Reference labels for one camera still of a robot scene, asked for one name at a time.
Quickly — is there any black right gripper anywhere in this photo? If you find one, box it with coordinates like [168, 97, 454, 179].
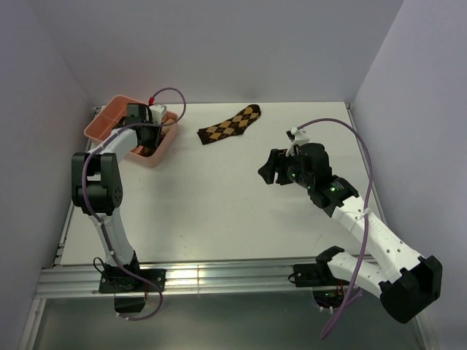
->
[258, 147, 314, 189]

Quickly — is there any brown argyle sock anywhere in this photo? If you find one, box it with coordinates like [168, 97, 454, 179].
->
[197, 104, 262, 145]
[140, 147, 157, 158]

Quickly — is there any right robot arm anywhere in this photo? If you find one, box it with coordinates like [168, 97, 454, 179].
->
[258, 143, 442, 324]

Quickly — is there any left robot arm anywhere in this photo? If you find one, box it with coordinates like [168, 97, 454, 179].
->
[72, 103, 161, 291]

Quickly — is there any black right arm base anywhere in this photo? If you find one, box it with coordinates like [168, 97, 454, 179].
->
[287, 263, 349, 308]

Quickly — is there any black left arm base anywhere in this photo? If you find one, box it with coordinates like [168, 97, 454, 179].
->
[99, 268, 166, 317]

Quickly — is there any tan rolled sock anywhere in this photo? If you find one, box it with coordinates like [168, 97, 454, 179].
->
[162, 118, 174, 134]

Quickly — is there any pink compartment tray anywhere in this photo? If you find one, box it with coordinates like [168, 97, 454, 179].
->
[84, 95, 179, 168]

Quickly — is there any aluminium table edge rail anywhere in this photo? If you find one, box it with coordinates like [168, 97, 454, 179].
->
[345, 102, 398, 256]

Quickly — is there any front aluminium rail frame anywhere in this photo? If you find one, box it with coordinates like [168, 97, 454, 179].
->
[34, 257, 315, 299]

